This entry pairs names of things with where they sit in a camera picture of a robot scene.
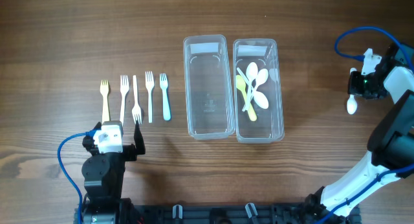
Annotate white thick-handled plastic spoon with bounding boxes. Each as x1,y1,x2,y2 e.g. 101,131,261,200
346,67,358,115

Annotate white upside-down plastic spoon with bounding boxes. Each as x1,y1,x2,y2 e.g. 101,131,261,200
236,67,270,110

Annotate yellow plastic spoon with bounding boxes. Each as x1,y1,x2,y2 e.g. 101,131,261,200
236,75,257,122

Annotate large white plastic spoon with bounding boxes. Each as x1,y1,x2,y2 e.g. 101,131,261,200
243,62,258,111

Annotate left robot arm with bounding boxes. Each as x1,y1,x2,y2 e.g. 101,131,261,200
73,121,146,223

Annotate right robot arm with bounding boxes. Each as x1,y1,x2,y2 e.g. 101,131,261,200
298,43,413,223

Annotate left clear plastic container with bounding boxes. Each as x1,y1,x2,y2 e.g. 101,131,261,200
183,34,235,140

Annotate clear plastic container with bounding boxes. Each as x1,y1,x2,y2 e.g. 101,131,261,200
183,34,235,140
233,38,284,144

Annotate right clear plastic container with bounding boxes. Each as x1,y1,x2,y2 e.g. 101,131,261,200
233,38,284,144

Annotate white upside-down plastic fork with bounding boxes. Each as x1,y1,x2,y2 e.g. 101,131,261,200
132,75,142,124

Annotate light blue plastic fork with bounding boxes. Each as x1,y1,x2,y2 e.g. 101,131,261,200
160,73,171,121

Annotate cream yellow plastic fork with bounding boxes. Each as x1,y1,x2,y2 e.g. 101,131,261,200
100,80,110,122

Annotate white long plastic fork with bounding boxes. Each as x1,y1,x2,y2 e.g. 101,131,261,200
145,71,155,123

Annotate left blue cable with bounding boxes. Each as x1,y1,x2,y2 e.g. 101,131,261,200
56,130,98,224

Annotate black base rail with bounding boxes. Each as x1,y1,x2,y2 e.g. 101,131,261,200
131,203,360,224

